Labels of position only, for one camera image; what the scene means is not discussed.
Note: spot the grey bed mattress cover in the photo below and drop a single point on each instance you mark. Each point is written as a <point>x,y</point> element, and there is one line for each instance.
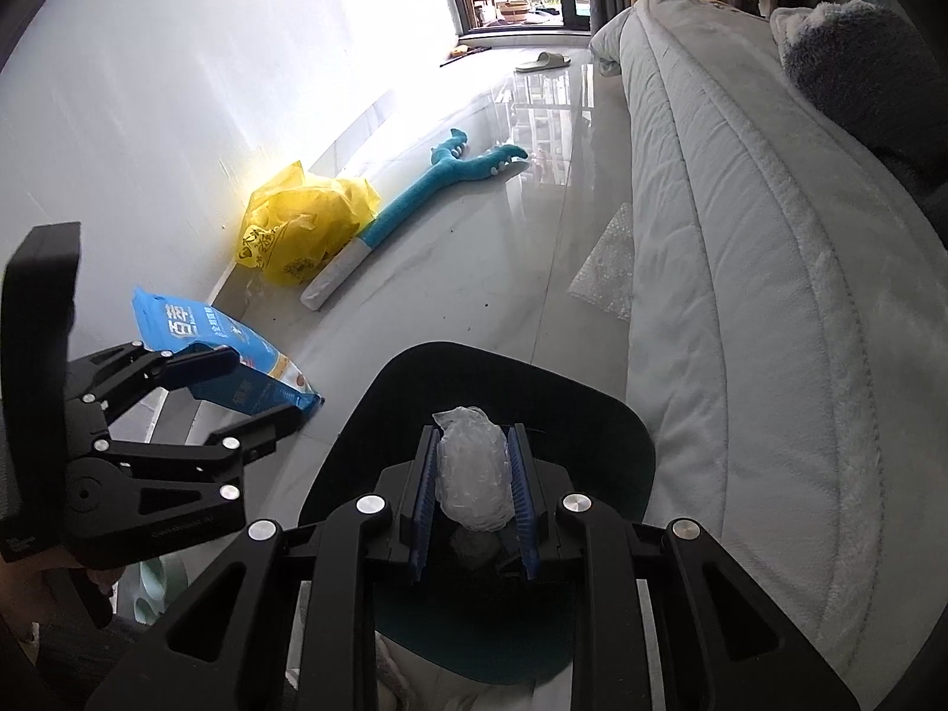
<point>788,338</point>

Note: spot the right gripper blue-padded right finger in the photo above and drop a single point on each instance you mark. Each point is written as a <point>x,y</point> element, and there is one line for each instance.
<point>664,617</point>

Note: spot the bubble wrap sheet on floor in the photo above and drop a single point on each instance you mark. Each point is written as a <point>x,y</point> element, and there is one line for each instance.
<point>605,279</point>

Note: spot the black trash bin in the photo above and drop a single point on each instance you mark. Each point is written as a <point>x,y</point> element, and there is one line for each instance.
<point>472,609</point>

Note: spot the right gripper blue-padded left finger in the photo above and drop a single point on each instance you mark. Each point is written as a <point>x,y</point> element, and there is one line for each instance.
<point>285,619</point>

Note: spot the grey slipper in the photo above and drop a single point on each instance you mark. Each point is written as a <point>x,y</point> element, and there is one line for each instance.
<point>545,62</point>

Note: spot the person's left hand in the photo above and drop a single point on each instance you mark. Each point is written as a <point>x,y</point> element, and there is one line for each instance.
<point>27,593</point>

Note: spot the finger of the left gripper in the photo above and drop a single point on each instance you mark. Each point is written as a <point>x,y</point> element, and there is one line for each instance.
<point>221,459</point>
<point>118,377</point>

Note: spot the dark grey fleece blanket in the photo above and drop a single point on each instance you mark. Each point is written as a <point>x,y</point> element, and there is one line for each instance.
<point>870,72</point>

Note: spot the yellow plastic bag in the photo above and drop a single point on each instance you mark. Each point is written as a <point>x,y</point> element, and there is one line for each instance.
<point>296,223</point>

